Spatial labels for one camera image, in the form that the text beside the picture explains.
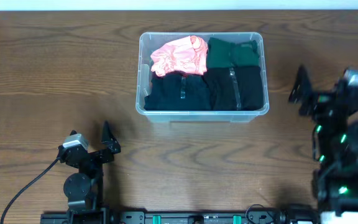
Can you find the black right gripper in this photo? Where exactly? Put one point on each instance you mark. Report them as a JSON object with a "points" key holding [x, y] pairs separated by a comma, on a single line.
{"points": [[321, 105]]}

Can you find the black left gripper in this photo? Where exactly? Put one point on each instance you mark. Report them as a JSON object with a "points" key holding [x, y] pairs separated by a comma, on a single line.
{"points": [[95, 155]]}

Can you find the black garment with tape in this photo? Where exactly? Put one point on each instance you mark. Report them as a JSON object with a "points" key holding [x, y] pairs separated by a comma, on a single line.
{"points": [[235, 89]]}

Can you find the navy garment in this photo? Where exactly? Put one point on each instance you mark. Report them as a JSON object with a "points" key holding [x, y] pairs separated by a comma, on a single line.
{"points": [[178, 92]]}

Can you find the dark green garment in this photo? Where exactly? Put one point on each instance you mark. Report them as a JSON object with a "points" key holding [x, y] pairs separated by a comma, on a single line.
{"points": [[222, 54]]}

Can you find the pink garment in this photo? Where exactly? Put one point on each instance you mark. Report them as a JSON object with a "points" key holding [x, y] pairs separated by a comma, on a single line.
{"points": [[187, 55]]}

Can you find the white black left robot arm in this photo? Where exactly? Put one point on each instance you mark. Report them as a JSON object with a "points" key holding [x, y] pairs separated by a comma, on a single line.
{"points": [[84, 189]]}

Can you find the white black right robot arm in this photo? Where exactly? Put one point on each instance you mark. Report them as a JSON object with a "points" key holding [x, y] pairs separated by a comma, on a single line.
{"points": [[334, 144]]}

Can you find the clear plastic storage bin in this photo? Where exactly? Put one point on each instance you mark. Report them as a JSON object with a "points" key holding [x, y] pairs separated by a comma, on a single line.
{"points": [[151, 41]]}

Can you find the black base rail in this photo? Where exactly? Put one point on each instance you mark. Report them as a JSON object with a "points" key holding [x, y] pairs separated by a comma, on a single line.
{"points": [[256, 215]]}

